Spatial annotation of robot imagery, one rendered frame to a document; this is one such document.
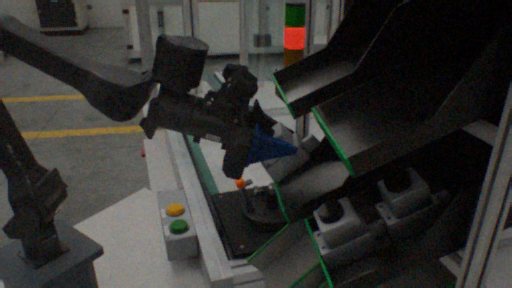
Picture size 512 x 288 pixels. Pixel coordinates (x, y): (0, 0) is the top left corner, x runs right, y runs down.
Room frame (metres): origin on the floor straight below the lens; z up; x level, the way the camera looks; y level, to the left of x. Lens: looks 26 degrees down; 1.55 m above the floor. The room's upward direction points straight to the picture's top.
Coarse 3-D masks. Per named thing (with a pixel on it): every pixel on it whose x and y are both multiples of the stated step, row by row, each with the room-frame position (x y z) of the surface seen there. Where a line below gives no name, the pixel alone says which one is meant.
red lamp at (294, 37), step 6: (288, 30) 1.03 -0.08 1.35; (294, 30) 1.02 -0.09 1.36; (300, 30) 1.02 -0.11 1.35; (288, 36) 1.03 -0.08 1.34; (294, 36) 1.02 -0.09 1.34; (300, 36) 1.02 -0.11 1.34; (288, 42) 1.03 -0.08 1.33; (294, 42) 1.02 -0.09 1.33; (300, 42) 1.03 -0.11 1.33; (288, 48) 1.03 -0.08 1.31; (294, 48) 1.02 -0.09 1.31; (300, 48) 1.03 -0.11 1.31
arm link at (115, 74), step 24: (0, 24) 0.56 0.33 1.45; (24, 24) 0.59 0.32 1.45; (0, 48) 0.56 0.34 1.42; (24, 48) 0.56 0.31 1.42; (48, 48) 0.56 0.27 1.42; (48, 72) 0.55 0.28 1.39; (72, 72) 0.55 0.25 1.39; (96, 72) 0.55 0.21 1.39; (120, 72) 0.57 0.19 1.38; (96, 96) 0.54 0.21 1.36; (120, 120) 0.54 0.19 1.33
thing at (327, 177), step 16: (320, 144) 0.62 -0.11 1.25; (320, 160) 0.61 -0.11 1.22; (336, 160) 0.59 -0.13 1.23; (288, 176) 0.60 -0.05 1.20; (304, 176) 0.59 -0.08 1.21; (320, 176) 0.57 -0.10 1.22; (336, 176) 0.55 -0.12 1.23; (368, 176) 0.50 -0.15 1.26; (288, 192) 0.56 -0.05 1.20; (304, 192) 0.55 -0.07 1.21; (320, 192) 0.53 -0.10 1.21; (336, 192) 0.50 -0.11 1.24; (352, 192) 0.50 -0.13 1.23; (288, 208) 0.49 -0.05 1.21; (304, 208) 0.49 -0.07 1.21
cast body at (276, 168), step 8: (264, 128) 0.57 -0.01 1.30; (272, 128) 0.57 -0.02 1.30; (280, 128) 0.56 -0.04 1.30; (272, 136) 0.55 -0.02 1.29; (280, 136) 0.54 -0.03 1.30; (288, 136) 0.56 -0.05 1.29; (296, 136) 0.57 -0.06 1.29; (312, 136) 0.56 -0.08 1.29; (296, 144) 0.55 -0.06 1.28; (304, 144) 0.56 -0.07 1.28; (312, 144) 0.56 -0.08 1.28; (296, 152) 0.54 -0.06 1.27; (304, 152) 0.55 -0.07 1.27; (272, 160) 0.55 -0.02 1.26; (280, 160) 0.55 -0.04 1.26; (288, 160) 0.55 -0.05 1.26; (296, 160) 0.55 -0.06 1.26; (304, 160) 0.55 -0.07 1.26; (272, 168) 0.55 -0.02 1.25; (280, 168) 0.55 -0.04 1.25; (288, 168) 0.55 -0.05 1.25; (296, 168) 0.55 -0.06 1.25; (272, 176) 0.55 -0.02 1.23; (280, 176) 0.55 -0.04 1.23
